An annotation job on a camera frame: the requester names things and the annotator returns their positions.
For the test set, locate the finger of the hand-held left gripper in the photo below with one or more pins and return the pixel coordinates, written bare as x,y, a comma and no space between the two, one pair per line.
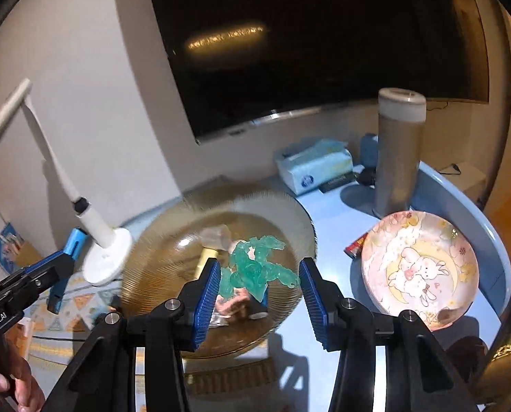
49,272

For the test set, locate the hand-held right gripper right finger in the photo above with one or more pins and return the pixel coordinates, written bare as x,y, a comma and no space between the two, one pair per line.
313,304

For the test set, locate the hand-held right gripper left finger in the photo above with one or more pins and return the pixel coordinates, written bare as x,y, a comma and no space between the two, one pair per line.
208,300

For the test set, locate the pink eraser tag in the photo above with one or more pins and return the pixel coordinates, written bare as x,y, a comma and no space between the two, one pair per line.
229,304

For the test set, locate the teal translucent figure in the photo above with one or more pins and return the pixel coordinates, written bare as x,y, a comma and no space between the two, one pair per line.
251,270

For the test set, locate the amber ribbed glass bowl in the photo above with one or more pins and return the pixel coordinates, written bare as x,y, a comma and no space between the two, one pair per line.
165,257

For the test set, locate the person's left hand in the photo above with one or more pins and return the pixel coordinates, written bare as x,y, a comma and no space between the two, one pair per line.
23,382

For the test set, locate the patterned woven table mat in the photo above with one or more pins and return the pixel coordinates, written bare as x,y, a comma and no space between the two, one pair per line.
83,304

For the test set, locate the white desk lamp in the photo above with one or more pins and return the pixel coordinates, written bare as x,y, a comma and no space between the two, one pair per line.
96,231

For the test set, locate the small red box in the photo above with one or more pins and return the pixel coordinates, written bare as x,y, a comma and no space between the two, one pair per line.
356,246

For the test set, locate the pink bunny plate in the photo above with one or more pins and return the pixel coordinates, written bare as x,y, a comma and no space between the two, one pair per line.
418,270

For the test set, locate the dark flat booklet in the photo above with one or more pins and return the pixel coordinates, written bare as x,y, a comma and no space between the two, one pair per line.
337,183

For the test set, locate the white blue tissue box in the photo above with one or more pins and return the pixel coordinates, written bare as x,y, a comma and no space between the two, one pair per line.
311,171

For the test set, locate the small black object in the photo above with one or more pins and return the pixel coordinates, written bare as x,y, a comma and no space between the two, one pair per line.
367,176

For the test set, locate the blue container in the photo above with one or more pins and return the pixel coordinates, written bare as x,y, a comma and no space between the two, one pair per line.
369,150

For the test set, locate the grey thermos tumbler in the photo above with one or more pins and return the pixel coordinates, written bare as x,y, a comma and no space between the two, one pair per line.
397,158

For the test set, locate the black flat television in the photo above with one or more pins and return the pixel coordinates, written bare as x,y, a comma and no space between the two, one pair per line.
324,30

